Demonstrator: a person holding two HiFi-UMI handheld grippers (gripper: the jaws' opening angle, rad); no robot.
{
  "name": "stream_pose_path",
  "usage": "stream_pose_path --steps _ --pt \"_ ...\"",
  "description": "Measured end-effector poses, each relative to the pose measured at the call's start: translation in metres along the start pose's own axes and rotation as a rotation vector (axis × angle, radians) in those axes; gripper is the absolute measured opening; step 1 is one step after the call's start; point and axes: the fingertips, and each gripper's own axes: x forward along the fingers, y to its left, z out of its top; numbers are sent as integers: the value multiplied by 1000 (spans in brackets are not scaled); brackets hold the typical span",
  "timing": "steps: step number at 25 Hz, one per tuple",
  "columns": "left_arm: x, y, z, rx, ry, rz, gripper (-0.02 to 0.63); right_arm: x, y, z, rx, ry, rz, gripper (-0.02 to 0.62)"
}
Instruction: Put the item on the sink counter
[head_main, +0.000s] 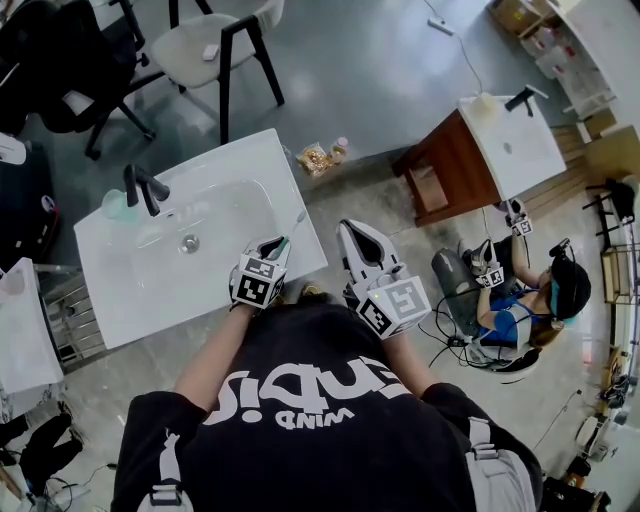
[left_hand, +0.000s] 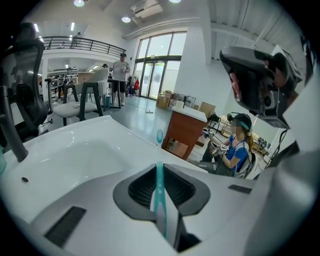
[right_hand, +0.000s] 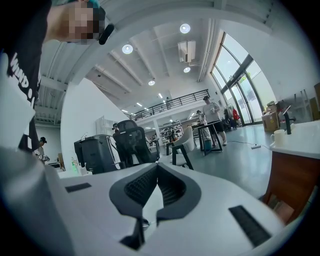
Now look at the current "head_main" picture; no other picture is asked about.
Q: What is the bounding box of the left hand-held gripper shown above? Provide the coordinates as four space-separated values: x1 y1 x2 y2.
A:
228 235 292 310

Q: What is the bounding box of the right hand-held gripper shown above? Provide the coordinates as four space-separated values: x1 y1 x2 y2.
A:
337 217 433 342

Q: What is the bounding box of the blue toothbrush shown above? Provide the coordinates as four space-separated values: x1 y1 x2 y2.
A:
275 209 308 256

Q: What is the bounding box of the person's right forearm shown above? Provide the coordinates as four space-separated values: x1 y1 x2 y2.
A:
381 326 437 402

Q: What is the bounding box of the person's left forearm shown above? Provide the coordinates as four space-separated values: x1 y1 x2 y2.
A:
172 301 257 414

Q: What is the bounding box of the clear snack bag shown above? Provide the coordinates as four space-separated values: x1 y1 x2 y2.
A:
294 141 334 178

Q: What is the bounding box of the brown wooden sink cabinet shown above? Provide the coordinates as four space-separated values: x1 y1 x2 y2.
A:
392 108 524 229

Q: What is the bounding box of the large white sink basin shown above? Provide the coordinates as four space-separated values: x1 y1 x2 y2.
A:
73 127 330 350

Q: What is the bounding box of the black sink faucet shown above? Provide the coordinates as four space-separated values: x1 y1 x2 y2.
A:
122 163 172 218

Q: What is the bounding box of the translucent green cup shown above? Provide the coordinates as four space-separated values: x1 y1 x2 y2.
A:
101 188 137 224

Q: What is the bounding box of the white low stool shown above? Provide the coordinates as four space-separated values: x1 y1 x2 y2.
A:
463 339 544 386

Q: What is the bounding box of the small white sink basin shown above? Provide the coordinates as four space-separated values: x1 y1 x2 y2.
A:
456 93 568 202

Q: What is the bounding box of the cream cup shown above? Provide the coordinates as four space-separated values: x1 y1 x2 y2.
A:
471 90 499 119

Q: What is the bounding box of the slatted wooden pallet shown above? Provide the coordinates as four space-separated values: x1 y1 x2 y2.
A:
518 123 601 217

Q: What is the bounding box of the beige chair with black legs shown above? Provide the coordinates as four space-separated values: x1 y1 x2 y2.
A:
148 0 287 147

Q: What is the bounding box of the black angular faucet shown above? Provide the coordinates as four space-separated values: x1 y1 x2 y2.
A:
504 84 550 119

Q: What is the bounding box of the person's black printed shirt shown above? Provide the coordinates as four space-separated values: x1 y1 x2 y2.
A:
112 291 544 512

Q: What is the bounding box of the white power strip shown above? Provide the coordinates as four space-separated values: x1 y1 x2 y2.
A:
426 16 457 38

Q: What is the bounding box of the black equipment case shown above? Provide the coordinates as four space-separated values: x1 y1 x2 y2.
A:
0 141 63 267

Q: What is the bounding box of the black metal stand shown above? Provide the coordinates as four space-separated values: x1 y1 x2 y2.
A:
581 176 640 252

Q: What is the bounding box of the translucent pinkish cup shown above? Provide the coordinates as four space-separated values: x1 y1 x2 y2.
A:
0 266 27 297

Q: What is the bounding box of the light wooden board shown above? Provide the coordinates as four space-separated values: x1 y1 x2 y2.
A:
581 123 640 184

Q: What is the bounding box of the white rounded device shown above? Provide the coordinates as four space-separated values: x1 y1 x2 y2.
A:
0 131 28 166

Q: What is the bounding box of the black office chair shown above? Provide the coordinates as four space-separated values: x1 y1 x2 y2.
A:
0 0 167 162

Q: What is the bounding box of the cardboard box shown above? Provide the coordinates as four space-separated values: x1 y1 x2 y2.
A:
491 0 547 37

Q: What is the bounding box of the white floor appliance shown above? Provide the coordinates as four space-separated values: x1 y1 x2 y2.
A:
574 413 615 459

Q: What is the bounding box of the white storage shelf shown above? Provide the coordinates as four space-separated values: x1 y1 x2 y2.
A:
486 0 619 122

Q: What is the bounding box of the black floor cable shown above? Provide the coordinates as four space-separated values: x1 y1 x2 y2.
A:
416 293 502 369

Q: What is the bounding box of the chrome sink frame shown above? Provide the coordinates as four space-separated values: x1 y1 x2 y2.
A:
33 263 110 374

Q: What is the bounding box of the grey harness strap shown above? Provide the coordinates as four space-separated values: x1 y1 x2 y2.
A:
463 416 537 512

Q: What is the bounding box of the wooden frame rack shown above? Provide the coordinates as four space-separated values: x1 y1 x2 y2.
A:
599 243 640 307

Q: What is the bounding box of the white sink on chrome frame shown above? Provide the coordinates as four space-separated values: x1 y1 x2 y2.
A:
0 256 66 397

